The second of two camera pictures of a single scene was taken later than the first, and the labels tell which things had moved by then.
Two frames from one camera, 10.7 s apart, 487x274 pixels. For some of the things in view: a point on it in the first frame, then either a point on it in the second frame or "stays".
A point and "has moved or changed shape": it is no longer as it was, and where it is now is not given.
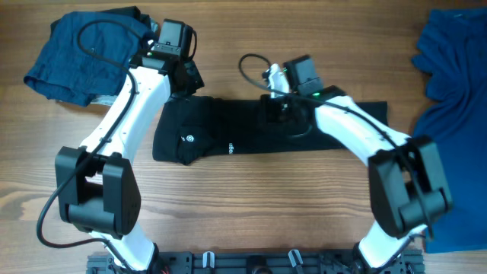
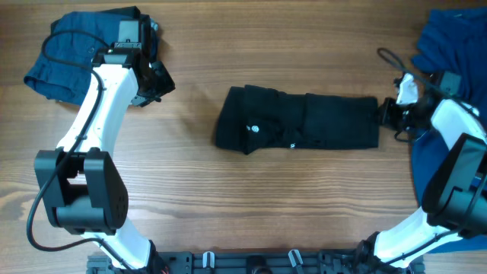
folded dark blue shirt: (84, 55) stays
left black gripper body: (192, 80) to (160, 84)
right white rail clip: (291, 258) stays
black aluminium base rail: (249, 262) stays
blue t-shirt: (451, 51) stays
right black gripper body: (278, 109) to (400, 116)
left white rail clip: (205, 258) stays
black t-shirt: (184, 130) has moved or changed shape
